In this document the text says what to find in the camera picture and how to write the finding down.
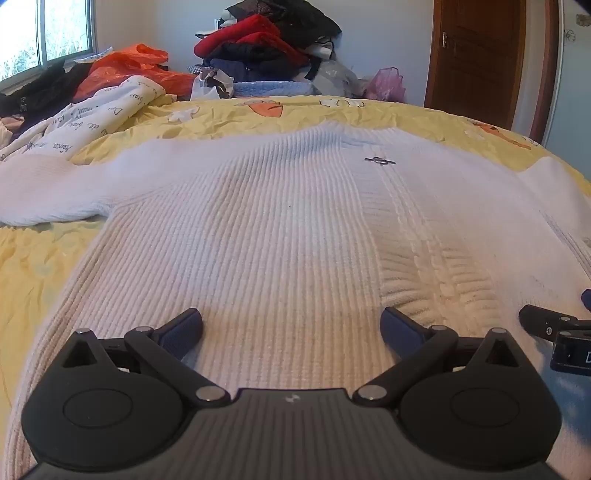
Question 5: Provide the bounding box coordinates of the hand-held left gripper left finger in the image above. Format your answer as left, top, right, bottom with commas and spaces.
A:
62, 308, 232, 408

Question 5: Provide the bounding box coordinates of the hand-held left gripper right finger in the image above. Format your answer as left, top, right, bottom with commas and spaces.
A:
353, 307, 522, 408

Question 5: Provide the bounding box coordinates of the white knit sweater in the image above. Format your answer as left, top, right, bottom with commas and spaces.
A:
0, 122, 591, 480

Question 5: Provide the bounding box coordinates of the yellow printed bed sheet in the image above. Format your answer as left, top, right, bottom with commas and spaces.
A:
0, 95, 591, 444

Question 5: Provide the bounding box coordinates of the white wardrobe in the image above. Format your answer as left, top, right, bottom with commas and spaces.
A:
542, 0, 591, 181

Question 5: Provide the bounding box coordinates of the white cloth with script print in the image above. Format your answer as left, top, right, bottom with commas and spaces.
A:
0, 74, 178, 162

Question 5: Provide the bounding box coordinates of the pink plastic bag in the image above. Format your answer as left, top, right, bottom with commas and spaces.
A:
362, 67, 407, 103

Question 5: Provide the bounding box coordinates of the white and brown cloth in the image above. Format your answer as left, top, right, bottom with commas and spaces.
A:
189, 67, 236, 100

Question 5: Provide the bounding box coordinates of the brown wooden door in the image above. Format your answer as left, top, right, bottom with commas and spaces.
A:
424, 0, 559, 144

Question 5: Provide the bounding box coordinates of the light blue towel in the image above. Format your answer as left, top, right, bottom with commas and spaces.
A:
233, 80, 317, 97

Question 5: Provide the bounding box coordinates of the clear plastic bag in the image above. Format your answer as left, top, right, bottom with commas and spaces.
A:
314, 60, 365, 97

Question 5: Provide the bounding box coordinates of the orange plastic bag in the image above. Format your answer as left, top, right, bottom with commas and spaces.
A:
71, 44, 197, 102

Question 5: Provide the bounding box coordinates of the dark navy garment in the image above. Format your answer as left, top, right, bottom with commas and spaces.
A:
203, 44, 301, 84

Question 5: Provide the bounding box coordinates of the black cloth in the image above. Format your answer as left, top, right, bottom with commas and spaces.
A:
0, 60, 93, 130

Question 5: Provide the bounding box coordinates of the red garment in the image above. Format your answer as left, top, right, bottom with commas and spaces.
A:
194, 14, 310, 65

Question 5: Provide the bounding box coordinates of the black garment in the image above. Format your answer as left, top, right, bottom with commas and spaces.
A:
226, 0, 342, 51

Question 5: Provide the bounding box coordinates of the window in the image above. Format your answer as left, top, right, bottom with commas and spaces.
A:
0, 0, 100, 84

